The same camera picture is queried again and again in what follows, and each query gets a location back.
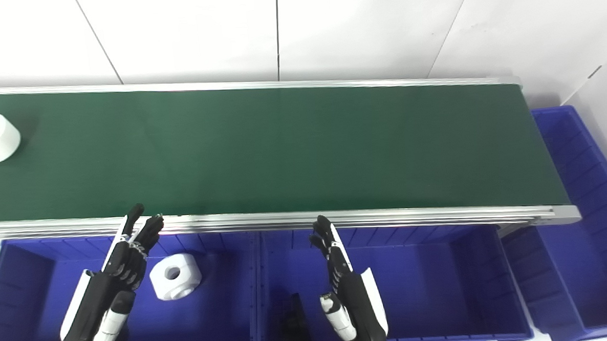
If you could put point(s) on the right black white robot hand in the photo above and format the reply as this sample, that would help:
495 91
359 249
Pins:
355 301

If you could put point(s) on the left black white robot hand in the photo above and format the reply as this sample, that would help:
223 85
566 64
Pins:
97 307

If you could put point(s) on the black part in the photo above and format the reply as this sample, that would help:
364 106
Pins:
295 324

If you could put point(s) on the blue plastic bin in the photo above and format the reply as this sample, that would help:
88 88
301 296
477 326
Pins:
431 288
584 260
217 317

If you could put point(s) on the green conveyor belt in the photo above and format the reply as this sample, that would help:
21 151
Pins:
282 151
413 218

